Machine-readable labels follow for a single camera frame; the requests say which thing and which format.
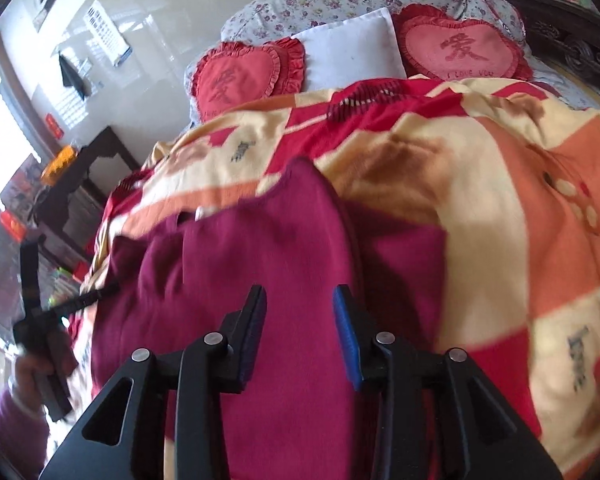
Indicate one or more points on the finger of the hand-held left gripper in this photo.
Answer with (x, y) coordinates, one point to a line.
(30, 275)
(80, 302)

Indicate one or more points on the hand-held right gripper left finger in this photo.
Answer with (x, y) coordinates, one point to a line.
(252, 340)

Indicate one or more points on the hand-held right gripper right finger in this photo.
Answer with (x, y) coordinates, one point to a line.
(347, 340)

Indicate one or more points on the maroon knit sweater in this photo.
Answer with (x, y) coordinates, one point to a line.
(290, 240)

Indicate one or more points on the person's left hand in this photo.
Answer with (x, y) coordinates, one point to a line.
(27, 382)

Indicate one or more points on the red box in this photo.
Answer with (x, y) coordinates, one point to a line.
(12, 225)

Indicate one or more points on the dark wooden cabinet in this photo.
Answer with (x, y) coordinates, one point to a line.
(95, 160)

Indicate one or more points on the black hanging cloth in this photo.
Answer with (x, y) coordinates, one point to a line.
(72, 75)

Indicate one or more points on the printed fleece blanket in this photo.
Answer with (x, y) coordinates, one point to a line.
(480, 160)

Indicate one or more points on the small red heart pillow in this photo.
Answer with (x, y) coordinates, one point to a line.
(235, 80)

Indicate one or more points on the white pillow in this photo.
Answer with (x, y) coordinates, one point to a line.
(350, 50)

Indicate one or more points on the large red heart pillow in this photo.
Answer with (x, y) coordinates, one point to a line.
(460, 45)

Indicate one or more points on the floral bed sheet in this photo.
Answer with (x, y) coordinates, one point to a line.
(570, 87)

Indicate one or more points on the red ruffled floral cushion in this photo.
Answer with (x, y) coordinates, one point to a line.
(495, 7)

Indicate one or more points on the dark carved wooden headboard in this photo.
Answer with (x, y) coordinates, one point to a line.
(575, 45)

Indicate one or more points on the small red wall sign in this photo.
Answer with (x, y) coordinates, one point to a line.
(55, 126)

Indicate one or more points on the wall calendar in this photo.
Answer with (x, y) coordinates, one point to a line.
(107, 30)

